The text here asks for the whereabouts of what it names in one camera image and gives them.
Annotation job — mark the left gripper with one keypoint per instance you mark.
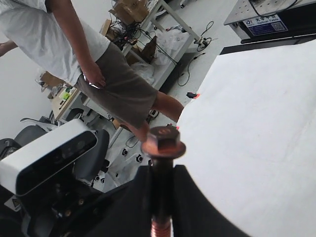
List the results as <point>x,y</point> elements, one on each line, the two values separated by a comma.
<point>49,212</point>

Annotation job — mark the person's hand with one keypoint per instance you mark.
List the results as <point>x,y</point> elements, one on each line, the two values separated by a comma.
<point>95,74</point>

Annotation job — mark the metal bench with holes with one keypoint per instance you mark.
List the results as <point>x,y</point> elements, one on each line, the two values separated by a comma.
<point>266,22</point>

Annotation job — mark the person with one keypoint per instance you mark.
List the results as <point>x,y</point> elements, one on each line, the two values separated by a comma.
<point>116,84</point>

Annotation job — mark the copper flange bolt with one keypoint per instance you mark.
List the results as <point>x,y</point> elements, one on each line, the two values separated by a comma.
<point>163,145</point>

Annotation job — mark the light wooden desk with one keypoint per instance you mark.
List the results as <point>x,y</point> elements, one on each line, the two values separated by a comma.
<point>63,103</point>

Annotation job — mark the black office chair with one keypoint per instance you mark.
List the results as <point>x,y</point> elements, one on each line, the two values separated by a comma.
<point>98,153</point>
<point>29,135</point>

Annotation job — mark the white plastic bag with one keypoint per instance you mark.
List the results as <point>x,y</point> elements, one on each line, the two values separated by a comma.
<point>144,72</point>
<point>170,44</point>

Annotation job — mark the open brown cardboard box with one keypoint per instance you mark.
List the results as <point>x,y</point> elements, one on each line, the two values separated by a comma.
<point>130,10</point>

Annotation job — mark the small black red clip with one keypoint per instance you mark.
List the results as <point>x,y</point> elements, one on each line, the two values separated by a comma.
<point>193,95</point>

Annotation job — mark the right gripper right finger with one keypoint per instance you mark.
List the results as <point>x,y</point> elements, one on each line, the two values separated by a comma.
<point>197,209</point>

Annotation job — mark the white metal desk frame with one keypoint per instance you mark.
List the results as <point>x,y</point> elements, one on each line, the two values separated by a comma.
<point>172,12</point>

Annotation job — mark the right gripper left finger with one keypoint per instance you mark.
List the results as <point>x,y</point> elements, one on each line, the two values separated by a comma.
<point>128,212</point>

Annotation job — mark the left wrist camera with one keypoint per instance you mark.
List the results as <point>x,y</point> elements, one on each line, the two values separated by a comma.
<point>47,150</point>

